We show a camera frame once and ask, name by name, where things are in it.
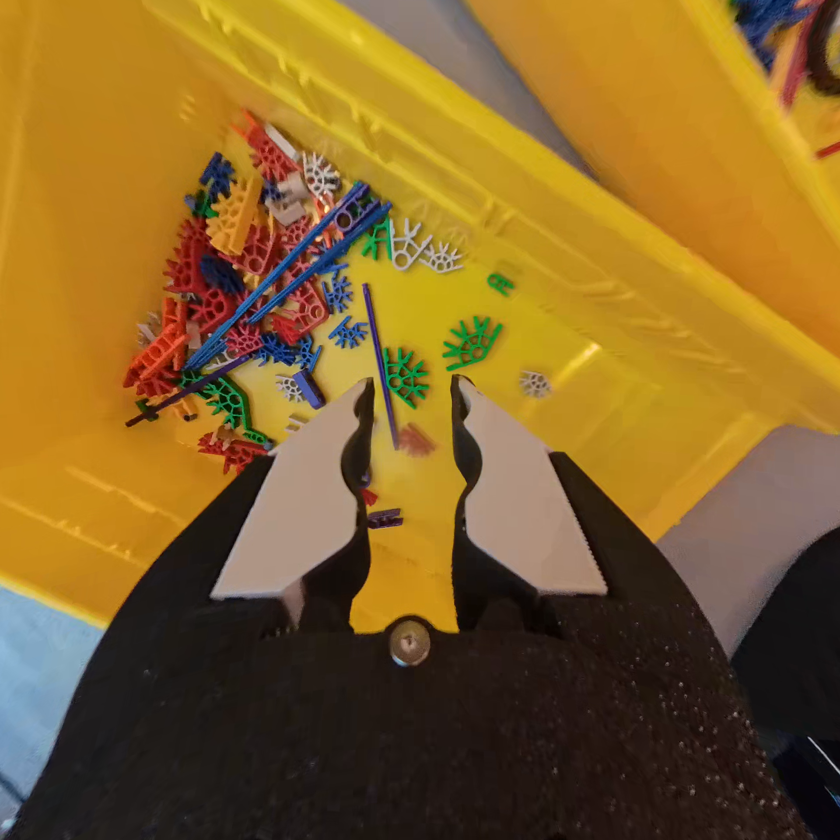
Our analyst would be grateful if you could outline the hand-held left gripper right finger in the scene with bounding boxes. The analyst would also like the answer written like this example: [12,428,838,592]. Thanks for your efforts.
[449,374,609,632]

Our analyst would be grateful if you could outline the black mesh chair seat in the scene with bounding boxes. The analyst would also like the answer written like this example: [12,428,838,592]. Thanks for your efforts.
[731,525,840,742]

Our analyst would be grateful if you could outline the pile of toy pieces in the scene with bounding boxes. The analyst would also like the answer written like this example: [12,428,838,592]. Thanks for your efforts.
[121,108,555,506]

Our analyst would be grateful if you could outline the yellow plastic bin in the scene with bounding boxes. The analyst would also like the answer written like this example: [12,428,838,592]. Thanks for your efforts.
[0,0,840,631]
[462,0,840,358]

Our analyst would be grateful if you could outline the heap of assorted toy pieces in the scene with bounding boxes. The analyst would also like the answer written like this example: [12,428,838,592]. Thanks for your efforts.
[728,0,840,161]

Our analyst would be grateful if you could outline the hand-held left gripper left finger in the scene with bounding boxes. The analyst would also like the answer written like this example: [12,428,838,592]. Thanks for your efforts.
[210,378,376,632]

